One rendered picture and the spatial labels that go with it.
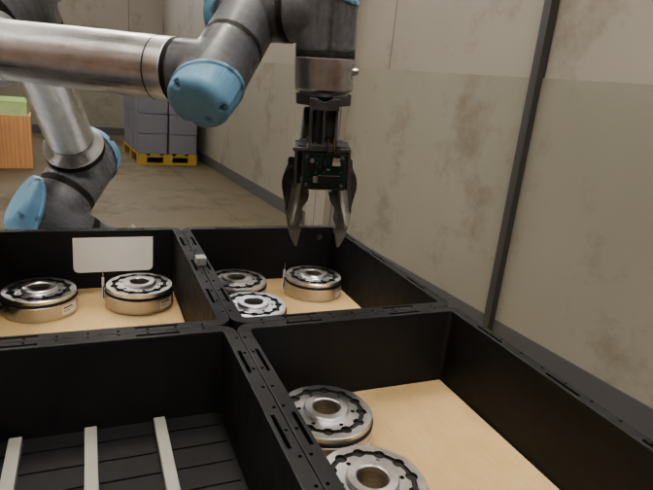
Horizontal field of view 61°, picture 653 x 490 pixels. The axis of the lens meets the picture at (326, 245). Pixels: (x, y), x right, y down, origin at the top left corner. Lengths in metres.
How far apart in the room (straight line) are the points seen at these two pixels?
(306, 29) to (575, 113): 2.02
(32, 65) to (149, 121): 6.32
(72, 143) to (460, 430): 0.86
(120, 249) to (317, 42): 0.50
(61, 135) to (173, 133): 6.04
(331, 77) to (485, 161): 2.30
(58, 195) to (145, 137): 5.94
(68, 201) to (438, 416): 0.81
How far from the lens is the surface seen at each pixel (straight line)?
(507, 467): 0.66
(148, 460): 0.61
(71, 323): 0.89
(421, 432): 0.67
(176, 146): 7.20
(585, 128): 2.59
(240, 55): 0.67
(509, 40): 2.95
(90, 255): 0.99
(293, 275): 1.00
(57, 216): 1.18
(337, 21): 0.70
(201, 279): 0.76
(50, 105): 1.09
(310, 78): 0.70
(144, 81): 0.69
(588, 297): 2.59
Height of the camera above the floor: 1.20
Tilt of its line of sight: 17 degrees down
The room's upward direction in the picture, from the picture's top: 6 degrees clockwise
